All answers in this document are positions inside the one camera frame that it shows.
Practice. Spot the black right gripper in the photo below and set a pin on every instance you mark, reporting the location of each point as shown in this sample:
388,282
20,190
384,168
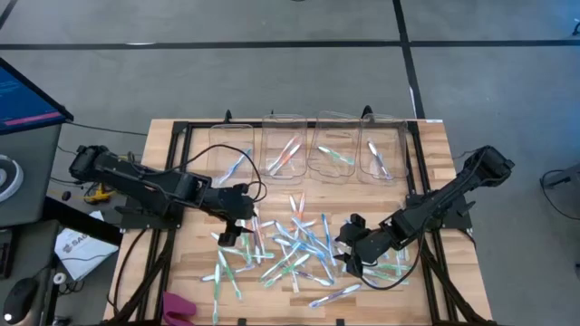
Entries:
362,242

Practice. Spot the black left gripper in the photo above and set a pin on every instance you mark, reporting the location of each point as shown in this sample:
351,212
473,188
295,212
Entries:
233,204

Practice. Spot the orange white toothbrush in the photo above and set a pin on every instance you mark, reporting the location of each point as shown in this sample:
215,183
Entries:
283,153
295,283
215,235
301,206
292,153

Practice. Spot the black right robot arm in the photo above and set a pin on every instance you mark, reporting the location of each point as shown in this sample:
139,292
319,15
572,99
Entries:
453,194

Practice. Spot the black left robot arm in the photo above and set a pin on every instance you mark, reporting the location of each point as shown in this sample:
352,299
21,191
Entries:
136,181

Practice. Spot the pink cloth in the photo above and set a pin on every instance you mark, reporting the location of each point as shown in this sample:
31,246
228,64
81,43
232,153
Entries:
176,310

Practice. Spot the clear plastic bin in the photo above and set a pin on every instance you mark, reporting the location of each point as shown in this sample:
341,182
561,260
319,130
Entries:
283,127
389,136
240,136
333,131

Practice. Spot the white printed paper sheet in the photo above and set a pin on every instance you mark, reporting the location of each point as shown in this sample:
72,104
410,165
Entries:
86,253

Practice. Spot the small white tape roll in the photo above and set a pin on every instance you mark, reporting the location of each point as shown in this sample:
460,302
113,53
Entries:
59,273

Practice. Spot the grey desk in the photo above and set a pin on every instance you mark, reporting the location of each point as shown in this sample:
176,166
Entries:
36,154

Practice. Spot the large white round roll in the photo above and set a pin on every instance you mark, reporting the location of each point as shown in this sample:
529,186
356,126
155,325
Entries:
19,179

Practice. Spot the black computer mouse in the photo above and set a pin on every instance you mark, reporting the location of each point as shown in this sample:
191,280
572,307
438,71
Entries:
20,299

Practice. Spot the monitor with blue screen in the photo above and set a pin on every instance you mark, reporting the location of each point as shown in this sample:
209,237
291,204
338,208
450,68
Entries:
22,99

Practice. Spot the black aluminium table frame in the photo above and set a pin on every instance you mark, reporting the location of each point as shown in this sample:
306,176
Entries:
419,151

